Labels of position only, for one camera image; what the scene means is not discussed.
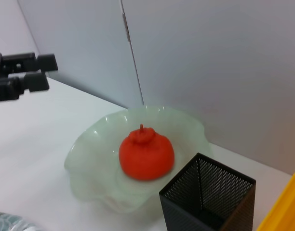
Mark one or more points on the red tomato-shaped toy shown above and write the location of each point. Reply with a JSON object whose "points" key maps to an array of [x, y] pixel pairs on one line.
{"points": [[147, 158]]}

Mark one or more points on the clear green-label water bottle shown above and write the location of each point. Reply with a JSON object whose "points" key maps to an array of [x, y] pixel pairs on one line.
{"points": [[12, 222]]}

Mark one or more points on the wavy green glass fruit plate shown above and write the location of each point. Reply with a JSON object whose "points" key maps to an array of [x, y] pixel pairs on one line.
{"points": [[94, 154]]}

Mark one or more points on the black mesh pen holder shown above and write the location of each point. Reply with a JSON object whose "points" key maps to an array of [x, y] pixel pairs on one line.
{"points": [[186, 207]]}

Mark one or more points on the yellow plastic bin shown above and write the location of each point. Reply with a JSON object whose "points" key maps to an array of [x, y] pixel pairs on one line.
{"points": [[287, 207]]}

